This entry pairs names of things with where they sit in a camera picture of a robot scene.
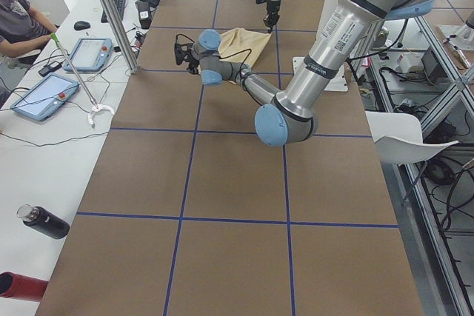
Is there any seated person grey shirt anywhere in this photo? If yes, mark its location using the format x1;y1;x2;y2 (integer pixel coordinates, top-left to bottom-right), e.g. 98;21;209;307
1;0;58;58

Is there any blue teach pendant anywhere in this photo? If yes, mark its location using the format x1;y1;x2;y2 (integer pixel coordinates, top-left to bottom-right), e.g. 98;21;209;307
70;37;113;73
10;73;79;121

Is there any black keyboard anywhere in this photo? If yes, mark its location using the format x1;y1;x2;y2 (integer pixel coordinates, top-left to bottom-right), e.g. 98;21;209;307
100;0;128;24

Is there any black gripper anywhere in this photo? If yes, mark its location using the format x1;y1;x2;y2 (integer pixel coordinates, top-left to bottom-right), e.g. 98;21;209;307
184;44;199;75
263;0;281;28

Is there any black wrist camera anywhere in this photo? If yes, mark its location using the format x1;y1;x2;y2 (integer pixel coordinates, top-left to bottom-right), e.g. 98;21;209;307
174;42;187;66

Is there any aluminium frame post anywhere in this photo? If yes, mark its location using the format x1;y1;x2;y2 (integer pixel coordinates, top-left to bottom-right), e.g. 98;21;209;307
99;0;138;74

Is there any near blue teach pendant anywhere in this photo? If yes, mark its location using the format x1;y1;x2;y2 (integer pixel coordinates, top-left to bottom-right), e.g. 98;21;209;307
10;73;79;121

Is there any black water bottle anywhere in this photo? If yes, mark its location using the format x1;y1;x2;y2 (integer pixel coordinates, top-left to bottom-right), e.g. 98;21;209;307
16;204;70;240

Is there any red cylinder bottle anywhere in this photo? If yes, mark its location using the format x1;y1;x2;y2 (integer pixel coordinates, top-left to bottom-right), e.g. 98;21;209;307
1;272;48;302

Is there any reacher grabber stick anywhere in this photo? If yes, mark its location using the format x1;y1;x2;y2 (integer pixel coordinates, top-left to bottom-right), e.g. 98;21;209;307
50;33;115;129

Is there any black computer mouse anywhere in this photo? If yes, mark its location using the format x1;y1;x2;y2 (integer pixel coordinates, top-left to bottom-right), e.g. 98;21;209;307
73;21;90;31

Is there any far blue teach pendant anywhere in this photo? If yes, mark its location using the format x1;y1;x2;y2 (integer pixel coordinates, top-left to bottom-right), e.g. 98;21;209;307
70;37;113;73

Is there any beige long-sleeve printed shirt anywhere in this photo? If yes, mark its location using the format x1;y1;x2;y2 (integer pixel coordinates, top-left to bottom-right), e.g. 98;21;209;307
198;27;272;86

